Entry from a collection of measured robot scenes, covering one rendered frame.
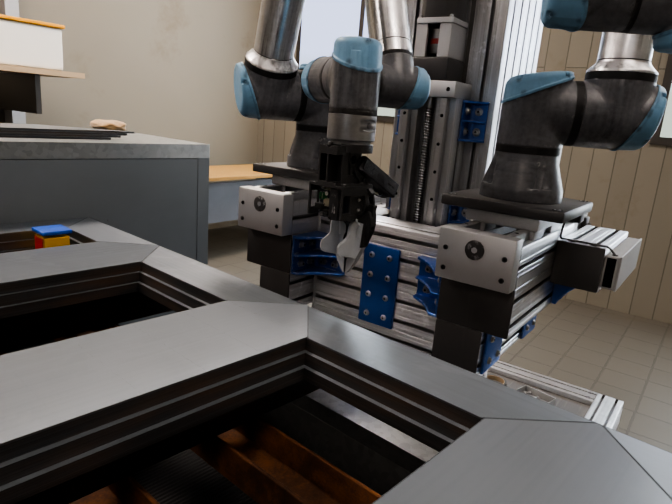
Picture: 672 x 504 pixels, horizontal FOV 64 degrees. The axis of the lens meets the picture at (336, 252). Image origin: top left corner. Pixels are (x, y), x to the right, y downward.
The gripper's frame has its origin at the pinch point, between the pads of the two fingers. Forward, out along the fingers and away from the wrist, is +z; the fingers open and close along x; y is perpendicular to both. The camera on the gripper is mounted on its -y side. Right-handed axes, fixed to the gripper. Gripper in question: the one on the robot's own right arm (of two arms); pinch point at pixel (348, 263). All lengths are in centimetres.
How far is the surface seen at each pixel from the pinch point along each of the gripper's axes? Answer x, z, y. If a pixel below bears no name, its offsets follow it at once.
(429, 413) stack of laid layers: 29.0, 7.5, 18.8
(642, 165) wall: -32, -8, -331
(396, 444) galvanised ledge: 16.2, 24.4, 4.4
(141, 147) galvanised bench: -81, -12, -7
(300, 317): 2.7, 5.6, 13.5
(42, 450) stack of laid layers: 9, 7, 52
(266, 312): -1.9, 5.6, 16.2
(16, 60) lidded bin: -283, -39, -45
